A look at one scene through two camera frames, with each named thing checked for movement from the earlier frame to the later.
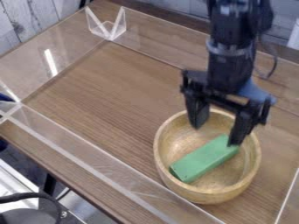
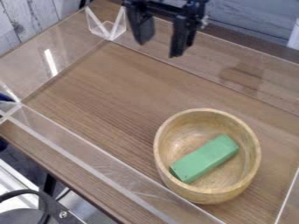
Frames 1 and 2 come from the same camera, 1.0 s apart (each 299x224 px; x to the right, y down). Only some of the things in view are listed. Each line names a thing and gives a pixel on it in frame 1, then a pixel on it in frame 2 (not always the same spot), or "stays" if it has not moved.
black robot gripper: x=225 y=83 → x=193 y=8
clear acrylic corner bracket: x=109 y=29 stays
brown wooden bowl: x=177 y=138 stays
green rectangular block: x=203 y=160 stays
